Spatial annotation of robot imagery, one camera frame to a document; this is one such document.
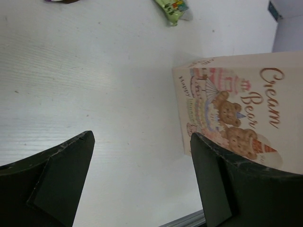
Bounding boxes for right blue table label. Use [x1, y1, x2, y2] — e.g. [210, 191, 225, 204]
[267, 0, 283, 22]

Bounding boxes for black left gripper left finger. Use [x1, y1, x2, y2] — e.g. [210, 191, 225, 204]
[0, 131, 95, 227]

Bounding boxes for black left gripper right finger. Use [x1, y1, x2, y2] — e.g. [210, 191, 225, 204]
[190, 133, 303, 227]

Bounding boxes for brown chocolate bar wrapper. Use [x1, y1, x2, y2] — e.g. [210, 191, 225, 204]
[45, 0, 80, 4]

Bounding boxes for aluminium table front rail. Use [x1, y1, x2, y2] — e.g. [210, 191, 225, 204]
[160, 210, 207, 227]

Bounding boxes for beige paper bag orange handles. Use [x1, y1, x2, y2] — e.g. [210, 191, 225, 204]
[172, 51, 303, 174]

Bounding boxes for green gummy snack packet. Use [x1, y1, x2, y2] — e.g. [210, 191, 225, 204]
[154, 0, 193, 26]

